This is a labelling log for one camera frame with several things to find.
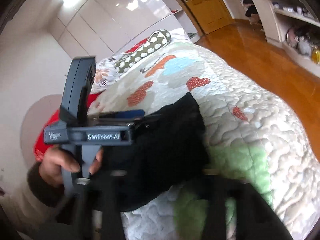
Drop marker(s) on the black pants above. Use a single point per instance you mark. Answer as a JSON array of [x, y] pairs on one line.
[[168, 149]]

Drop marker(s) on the green white spotted bolster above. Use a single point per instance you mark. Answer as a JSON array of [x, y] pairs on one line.
[[157, 40]]

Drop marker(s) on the left forearm dark cuff sleeve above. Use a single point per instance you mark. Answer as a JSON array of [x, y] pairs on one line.
[[32, 203]]

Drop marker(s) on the wooden door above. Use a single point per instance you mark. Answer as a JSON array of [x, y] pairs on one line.
[[210, 15]]

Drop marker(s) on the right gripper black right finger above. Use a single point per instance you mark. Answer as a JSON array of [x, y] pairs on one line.
[[216, 202]]

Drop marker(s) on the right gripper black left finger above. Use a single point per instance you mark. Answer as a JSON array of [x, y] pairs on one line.
[[99, 192]]

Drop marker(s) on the white tv shelf unit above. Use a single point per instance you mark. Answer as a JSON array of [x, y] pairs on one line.
[[281, 19]]

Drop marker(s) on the white floral pillow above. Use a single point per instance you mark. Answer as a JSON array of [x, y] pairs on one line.
[[105, 74]]

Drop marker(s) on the heart pattern quilted bedspread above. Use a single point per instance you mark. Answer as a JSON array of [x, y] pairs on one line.
[[252, 133]]

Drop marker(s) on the round beige headboard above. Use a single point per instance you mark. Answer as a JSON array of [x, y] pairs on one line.
[[33, 122]]

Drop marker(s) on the yellow bottle on shelf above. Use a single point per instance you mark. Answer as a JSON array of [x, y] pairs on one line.
[[315, 55]]

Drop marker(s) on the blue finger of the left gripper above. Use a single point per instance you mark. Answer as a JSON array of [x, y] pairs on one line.
[[130, 114]]

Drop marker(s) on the glossy white wardrobe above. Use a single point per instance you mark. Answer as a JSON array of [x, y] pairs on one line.
[[102, 28]]

